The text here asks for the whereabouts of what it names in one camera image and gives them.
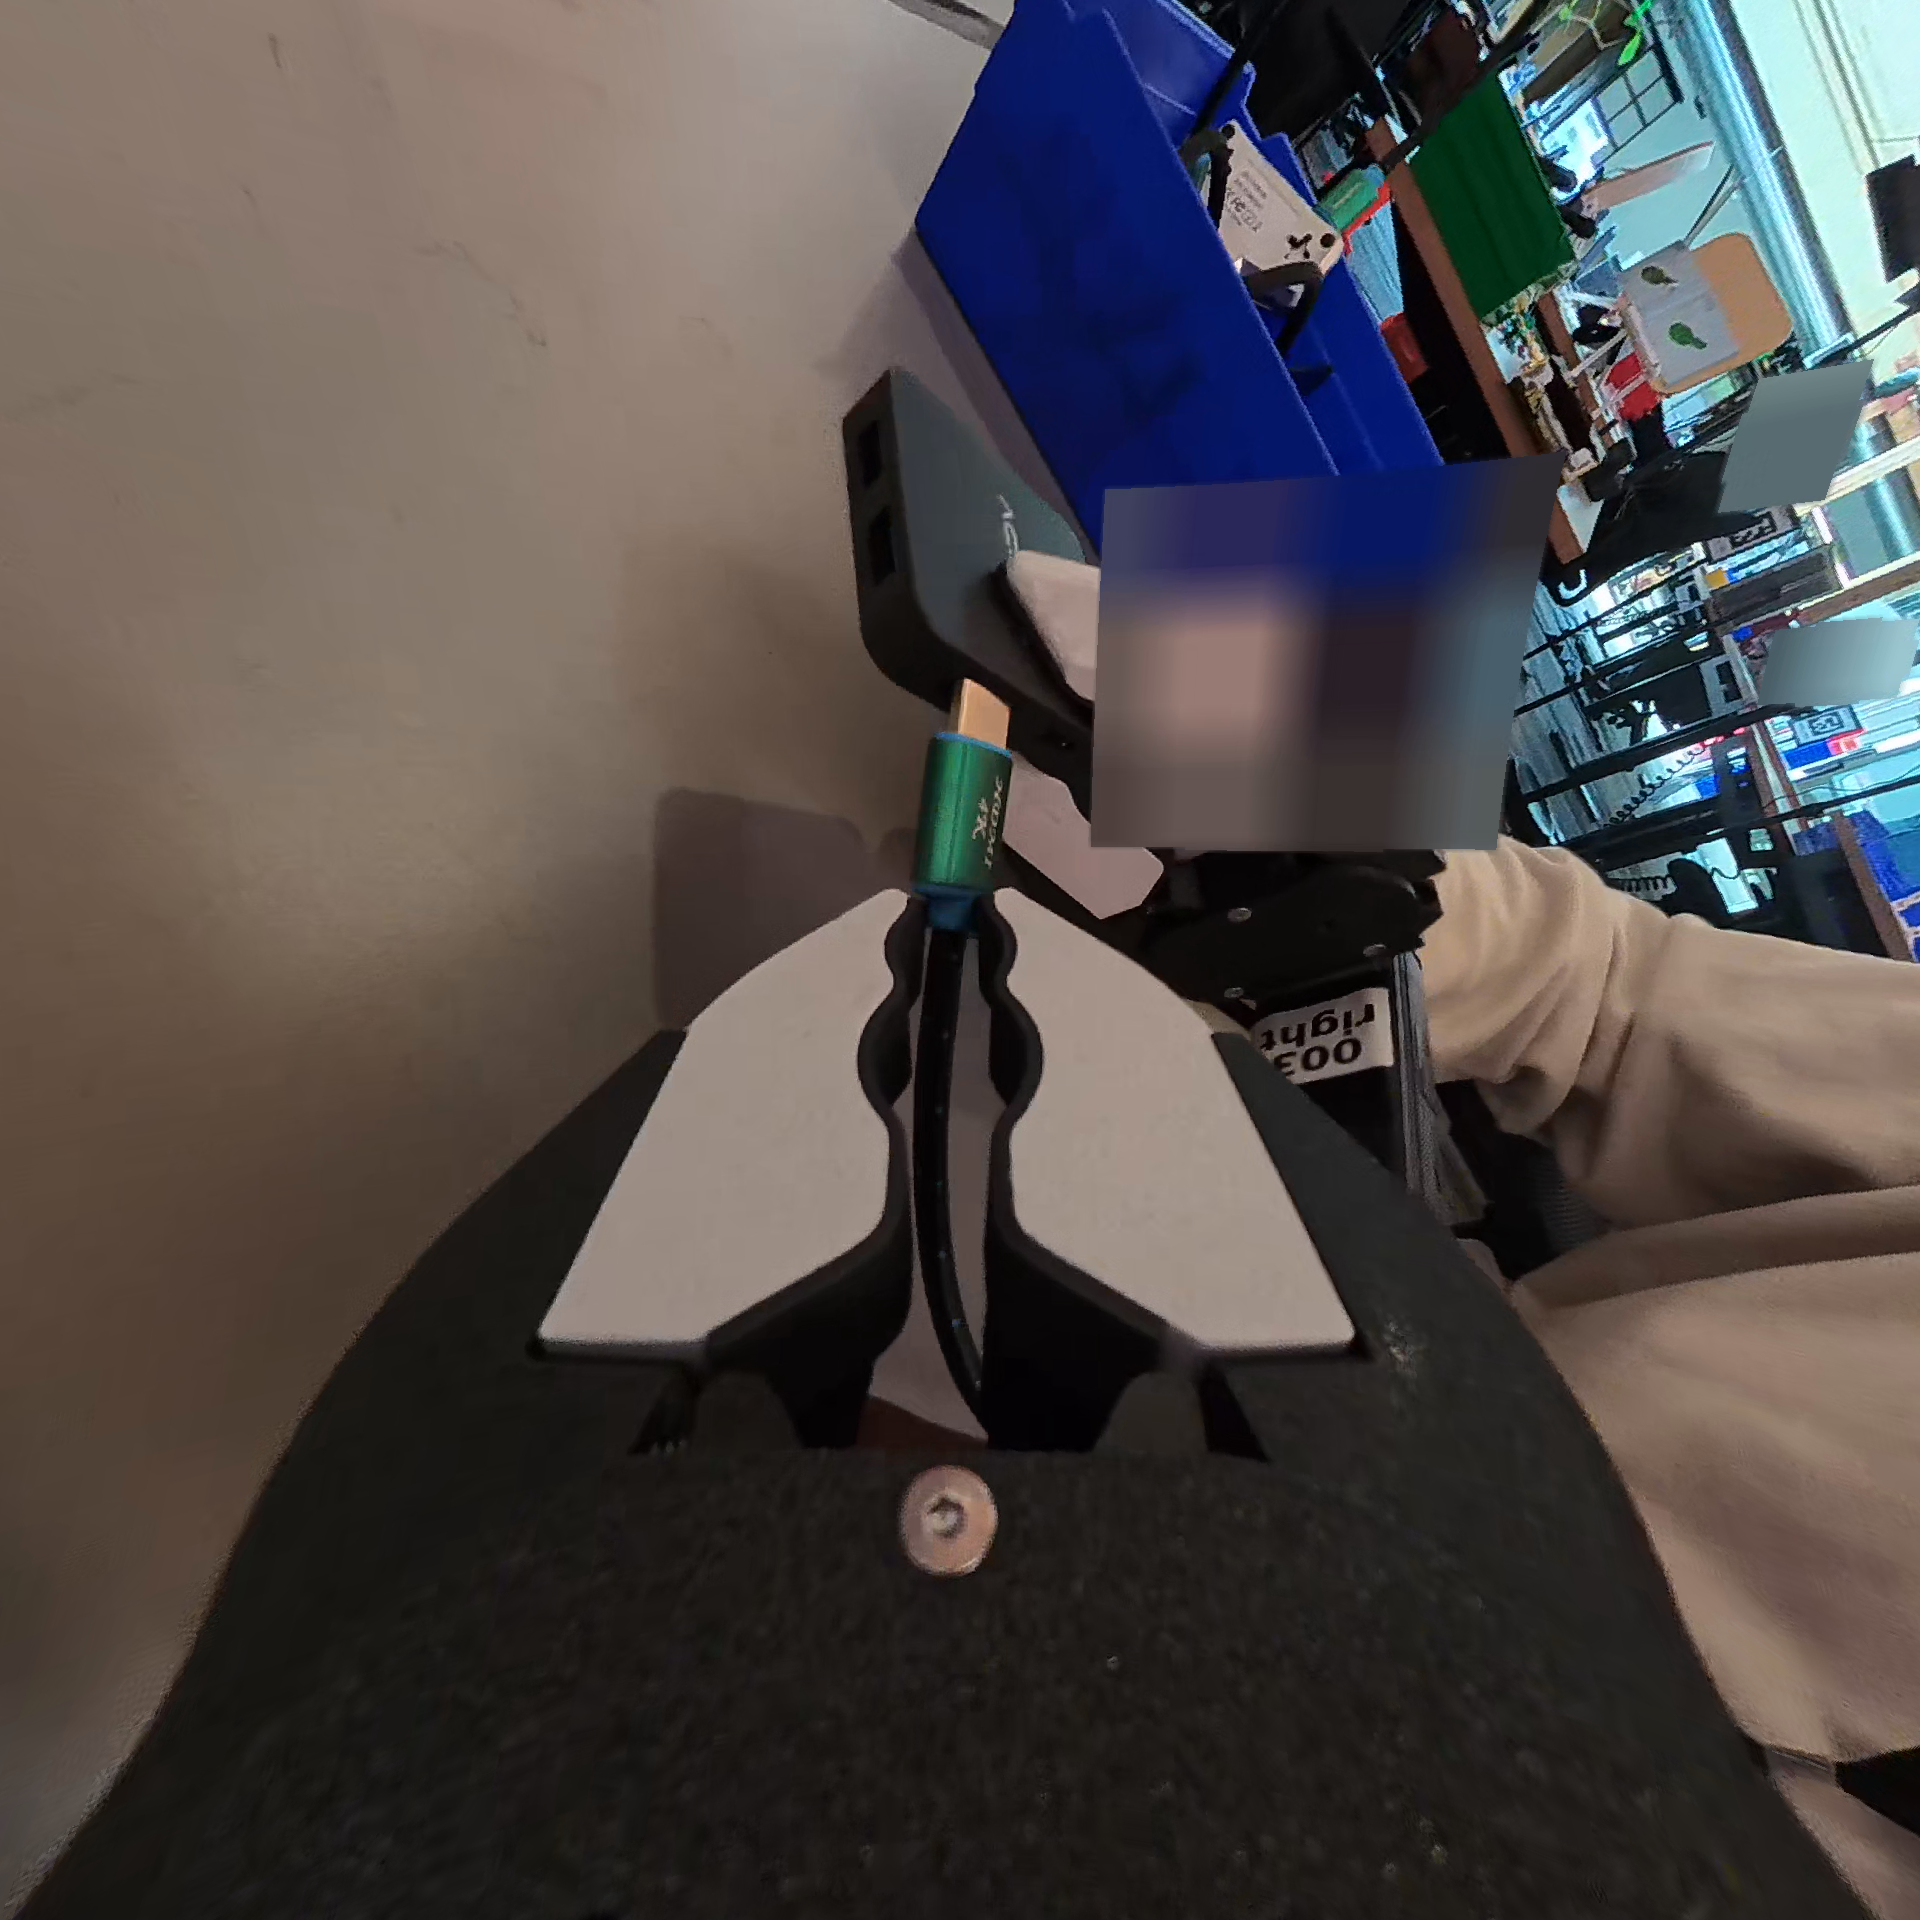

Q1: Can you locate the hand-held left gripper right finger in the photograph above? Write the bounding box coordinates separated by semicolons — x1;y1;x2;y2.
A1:
980;885;1356;1447

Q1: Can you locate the blue storage bin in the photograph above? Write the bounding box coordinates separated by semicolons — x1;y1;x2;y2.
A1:
914;0;1448;518

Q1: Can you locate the dark grey port hub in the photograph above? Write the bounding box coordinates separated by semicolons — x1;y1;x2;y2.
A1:
841;367;1105;799

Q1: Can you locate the braided cable with green plugs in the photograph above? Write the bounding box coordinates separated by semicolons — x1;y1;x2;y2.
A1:
905;681;1023;1447

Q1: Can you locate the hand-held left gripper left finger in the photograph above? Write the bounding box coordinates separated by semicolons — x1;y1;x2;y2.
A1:
535;896;917;1447

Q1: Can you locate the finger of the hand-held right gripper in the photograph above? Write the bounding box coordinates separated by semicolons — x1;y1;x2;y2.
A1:
1002;551;1105;676
997;773;1168;926

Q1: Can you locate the green cloth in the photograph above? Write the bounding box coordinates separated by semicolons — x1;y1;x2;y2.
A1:
1410;73;1577;321

